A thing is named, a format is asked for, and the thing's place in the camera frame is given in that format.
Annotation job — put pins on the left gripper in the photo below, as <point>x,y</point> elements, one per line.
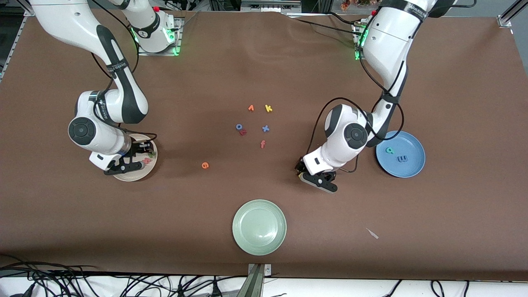
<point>300,166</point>

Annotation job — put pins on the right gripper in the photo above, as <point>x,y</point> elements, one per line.
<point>135,150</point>

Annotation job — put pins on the teal foam letter b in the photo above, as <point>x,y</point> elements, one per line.
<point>389,150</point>

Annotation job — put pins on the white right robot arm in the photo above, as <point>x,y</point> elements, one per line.
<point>74,24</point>

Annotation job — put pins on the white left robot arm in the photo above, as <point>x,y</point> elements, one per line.
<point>387,37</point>

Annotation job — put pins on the beige plate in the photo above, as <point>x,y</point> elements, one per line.
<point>132,178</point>

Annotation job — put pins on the pale green plate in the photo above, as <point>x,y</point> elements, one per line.
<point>259,227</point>

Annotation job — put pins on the small white paper scrap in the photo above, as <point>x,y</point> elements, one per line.
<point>372,233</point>

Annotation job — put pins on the blue plate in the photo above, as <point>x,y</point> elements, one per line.
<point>406,142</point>

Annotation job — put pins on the black power plug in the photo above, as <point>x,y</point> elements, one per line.
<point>214,290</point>
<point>180,291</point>

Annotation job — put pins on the grey metal box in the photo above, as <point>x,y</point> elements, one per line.
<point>270,6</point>

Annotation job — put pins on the orange dried flowers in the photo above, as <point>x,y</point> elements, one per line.
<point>345,5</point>

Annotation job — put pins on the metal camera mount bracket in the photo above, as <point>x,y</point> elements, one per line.
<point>256,280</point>

